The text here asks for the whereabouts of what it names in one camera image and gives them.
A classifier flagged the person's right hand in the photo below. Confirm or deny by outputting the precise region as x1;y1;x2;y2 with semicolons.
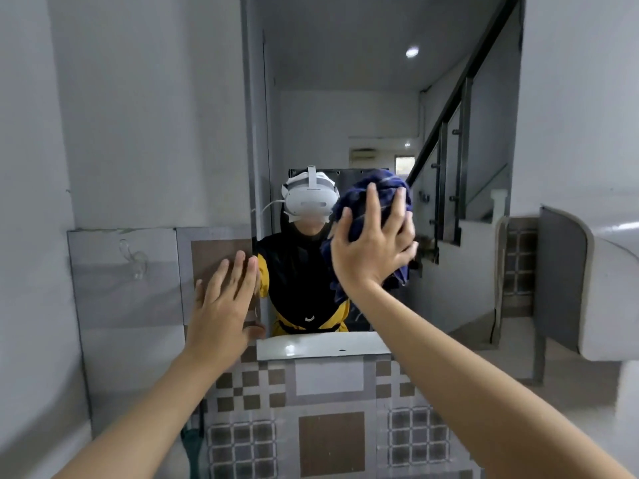
330;182;419;296

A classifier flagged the person's left hand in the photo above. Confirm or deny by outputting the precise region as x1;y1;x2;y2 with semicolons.
184;250;267;368

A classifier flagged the dark blue cleaning cloth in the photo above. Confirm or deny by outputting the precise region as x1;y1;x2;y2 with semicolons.
321;169;420;305

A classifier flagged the person's right forearm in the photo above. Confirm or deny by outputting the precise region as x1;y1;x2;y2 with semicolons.
344;281;636;479

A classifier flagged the person's left forearm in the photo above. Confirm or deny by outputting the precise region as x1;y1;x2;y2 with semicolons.
52;343;241;479

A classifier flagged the white tiled ledge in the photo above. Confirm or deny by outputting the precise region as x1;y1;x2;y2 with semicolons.
256;332;391;362

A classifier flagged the white basin counter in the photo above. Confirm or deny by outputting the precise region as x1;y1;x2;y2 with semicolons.
532;204;639;365

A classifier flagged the clear plastic wall hook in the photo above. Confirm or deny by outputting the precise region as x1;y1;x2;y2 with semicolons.
118;238;149;281

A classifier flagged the large wall mirror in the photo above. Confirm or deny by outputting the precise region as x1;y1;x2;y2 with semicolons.
242;0;525;347

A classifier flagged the green tool handle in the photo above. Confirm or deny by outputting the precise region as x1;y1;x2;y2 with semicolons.
181;427;201;479

